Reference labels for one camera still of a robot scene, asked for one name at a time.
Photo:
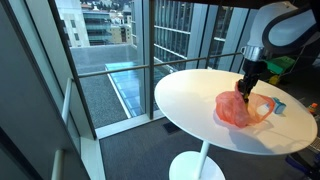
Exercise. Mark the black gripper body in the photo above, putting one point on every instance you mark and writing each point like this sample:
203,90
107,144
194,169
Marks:
252,71

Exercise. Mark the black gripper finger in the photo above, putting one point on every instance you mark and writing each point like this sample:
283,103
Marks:
250,93
241,89

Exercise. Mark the dark bottle with yellow lid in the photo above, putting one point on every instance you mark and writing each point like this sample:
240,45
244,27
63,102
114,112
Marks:
247,98

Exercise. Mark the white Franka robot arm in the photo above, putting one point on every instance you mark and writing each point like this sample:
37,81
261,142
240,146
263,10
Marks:
283,26

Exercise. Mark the orange plastic bag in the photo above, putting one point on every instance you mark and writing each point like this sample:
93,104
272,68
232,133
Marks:
233,111

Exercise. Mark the blue Mentos gum container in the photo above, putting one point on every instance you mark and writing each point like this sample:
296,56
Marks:
279,106

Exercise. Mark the black clamp stand with orange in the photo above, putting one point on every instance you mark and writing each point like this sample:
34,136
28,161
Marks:
312,108

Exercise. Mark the metal window railing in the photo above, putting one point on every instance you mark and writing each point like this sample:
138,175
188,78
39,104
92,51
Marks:
66,100
116,70

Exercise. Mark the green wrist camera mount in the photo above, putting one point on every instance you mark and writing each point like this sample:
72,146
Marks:
281,65

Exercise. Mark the white table pedestal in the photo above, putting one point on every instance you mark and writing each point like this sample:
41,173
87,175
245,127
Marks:
195,166

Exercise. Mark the grey window frame post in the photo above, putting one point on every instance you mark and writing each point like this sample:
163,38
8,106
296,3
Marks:
149,50
73,73

